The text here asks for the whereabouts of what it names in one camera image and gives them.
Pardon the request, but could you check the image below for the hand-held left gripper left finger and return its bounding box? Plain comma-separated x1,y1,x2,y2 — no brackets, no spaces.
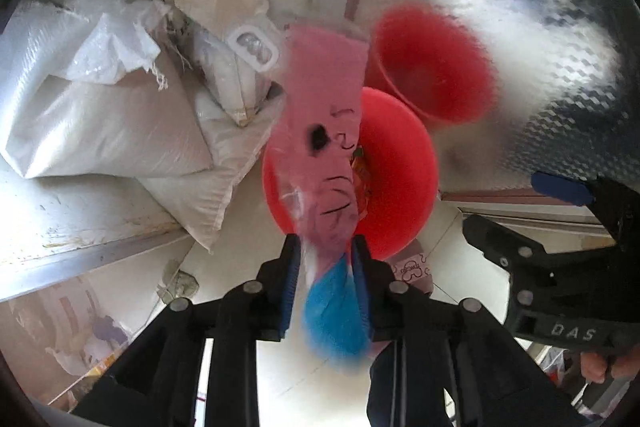
70,233,302,427

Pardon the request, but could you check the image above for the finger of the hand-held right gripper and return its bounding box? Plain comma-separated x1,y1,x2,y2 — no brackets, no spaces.
462,214,552,281
531,171,640,241

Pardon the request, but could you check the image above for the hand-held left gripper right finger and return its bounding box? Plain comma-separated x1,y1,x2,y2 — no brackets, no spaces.
350,236,591,427

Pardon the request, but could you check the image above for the red basin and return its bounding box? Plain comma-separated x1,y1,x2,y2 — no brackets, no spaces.
261,86,440,260

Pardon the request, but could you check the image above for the pink and blue plastic wrapper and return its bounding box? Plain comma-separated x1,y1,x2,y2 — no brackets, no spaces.
277,23,373,365

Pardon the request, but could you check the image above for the person's right hand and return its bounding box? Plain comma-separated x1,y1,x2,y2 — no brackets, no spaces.
580,343,640,384

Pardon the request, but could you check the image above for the pink printed cloth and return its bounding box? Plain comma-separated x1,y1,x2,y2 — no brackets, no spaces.
390,252,433,295

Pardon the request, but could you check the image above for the crumpled clear plastic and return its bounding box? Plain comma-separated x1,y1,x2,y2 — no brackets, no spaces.
160,262,201,300

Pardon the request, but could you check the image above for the white woven sack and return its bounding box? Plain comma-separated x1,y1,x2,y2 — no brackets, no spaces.
137,82,288,255
0,0,216,180

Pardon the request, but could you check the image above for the red plastic bucket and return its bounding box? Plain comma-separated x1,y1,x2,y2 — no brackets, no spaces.
371,4,497,124

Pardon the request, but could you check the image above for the cream cloth bag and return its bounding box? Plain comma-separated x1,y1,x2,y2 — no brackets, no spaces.
157,0,313,128

